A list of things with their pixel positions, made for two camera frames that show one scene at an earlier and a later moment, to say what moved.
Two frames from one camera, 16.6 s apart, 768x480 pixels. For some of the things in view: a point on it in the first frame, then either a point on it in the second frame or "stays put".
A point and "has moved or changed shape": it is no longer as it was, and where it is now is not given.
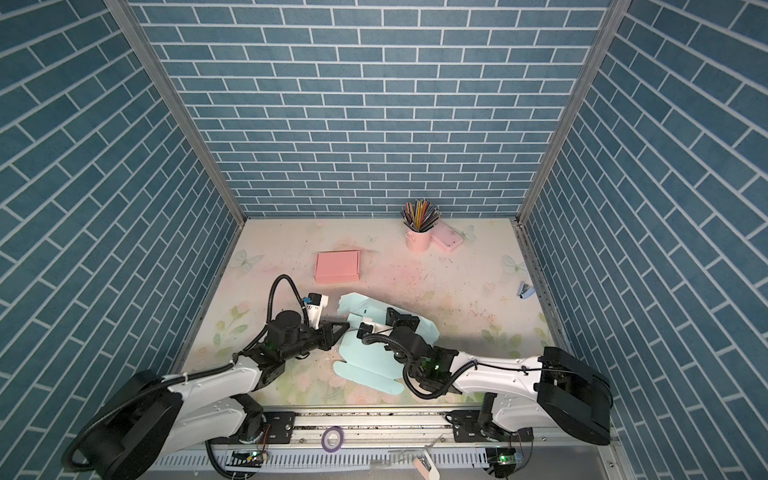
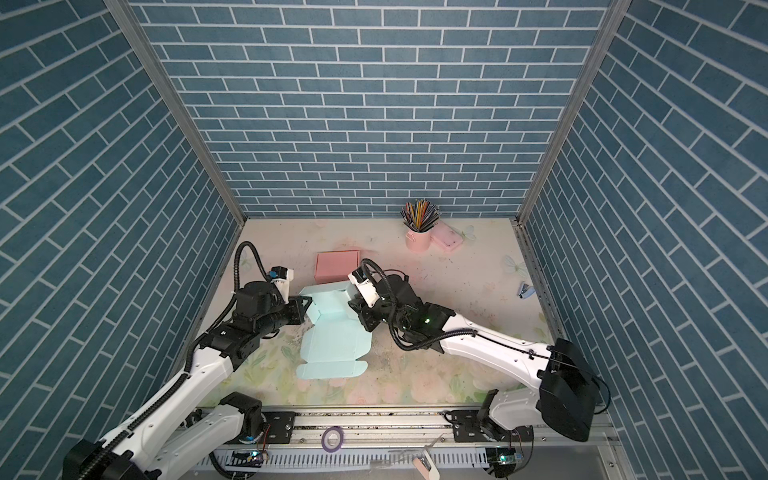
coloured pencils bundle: [420, 215] stays put
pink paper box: [337, 266] stays put
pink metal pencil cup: [418, 242] stays put
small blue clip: [525, 291] stays put
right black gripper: [397, 320] to [364, 314]
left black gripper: [325, 332] to [298, 310]
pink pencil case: [445, 236] stays put
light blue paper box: [366, 362] has moved or changed shape
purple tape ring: [341, 441] stays put
